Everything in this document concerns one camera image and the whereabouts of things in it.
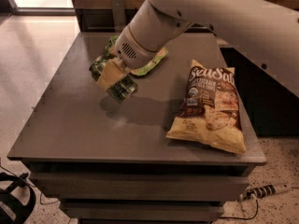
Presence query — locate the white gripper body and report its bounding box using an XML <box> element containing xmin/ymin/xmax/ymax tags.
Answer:
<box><xmin>115</xmin><ymin>25</ymin><xmax>158</xmax><ymax>70</ymax></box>

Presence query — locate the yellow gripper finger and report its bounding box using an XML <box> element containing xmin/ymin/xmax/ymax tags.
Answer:
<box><xmin>97</xmin><ymin>58</ymin><xmax>130</xmax><ymax>91</ymax></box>

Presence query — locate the green soda can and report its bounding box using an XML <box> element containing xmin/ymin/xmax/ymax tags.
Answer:
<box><xmin>90</xmin><ymin>56</ymin><xmax>137</xmax><ymax>104</ymax></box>

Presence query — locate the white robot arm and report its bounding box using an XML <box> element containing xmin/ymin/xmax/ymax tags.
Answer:
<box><xmin>98</xmin><ymin>0</ymin><xmax>299</xmax><ymax>96</ymax></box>

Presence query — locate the green snack bag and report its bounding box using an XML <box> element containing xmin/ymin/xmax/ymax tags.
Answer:
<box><xmin>105</xmin><ymin>35</ymin><xmax>169</xmax><ymax>77</ymax></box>

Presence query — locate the yellow brown chips bag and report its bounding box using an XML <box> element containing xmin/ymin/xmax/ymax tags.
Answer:
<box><xmin>166</xmin><ymin>60</ymin><xmax>246</xmax><ymax>154</ymax></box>

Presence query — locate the black white striped power strip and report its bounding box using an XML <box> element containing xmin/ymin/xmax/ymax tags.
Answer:
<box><xmin>239</xmin><ymin>183</ymin><xmax>292</xmax><ymax>202</ymax></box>

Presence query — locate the left metal wall bracket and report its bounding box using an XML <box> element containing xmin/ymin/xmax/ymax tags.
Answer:
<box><xmin>111</xmin><ymin>0</ymin><xmax>126</xmax><ymax>33</ymax></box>

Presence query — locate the black bag strap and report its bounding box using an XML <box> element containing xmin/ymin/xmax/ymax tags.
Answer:
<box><xmin>0</xmin><ymin>171</ymin><xmax>37</xmax><ymax>224</ymax></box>

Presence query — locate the black cable on floor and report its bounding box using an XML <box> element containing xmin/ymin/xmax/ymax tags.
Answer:
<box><xmin>219</xmin><ymin>198</ymin><xmax>260</xmax><ymax>221</ymax></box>

